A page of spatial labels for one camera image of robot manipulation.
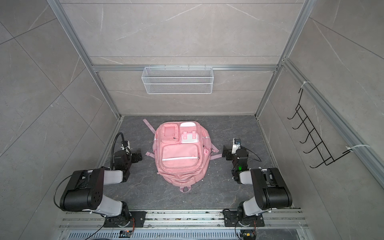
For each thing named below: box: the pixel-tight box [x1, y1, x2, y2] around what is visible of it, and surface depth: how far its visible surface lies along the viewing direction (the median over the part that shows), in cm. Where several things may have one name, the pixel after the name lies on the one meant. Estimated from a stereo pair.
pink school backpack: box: [142, 118, 223, 193], surface depth 90 cm
